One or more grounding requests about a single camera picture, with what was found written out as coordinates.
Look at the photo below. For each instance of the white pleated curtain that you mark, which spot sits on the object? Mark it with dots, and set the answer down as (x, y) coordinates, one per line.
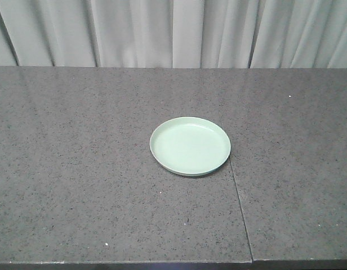
(174, 34)

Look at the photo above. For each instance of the light green round plate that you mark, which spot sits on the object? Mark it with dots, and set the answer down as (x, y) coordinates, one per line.
(190, 146)

